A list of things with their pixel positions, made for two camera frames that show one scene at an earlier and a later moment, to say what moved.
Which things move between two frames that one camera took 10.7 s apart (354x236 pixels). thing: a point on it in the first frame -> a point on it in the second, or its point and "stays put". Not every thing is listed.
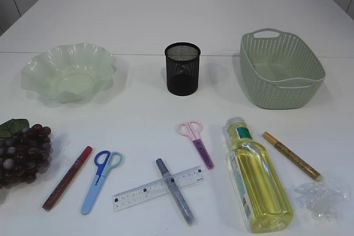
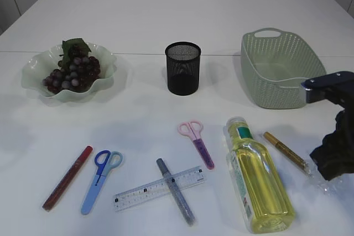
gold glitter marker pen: x=286 y=151 stays put
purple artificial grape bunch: x=25 y=150 -> x=77 y=70
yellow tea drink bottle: x=261 y=185 stays put
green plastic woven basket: x=281 y=70 stays put
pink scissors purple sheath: x=192 y=129 stays put
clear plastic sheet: x=323 y=202 -> x=334 y=187
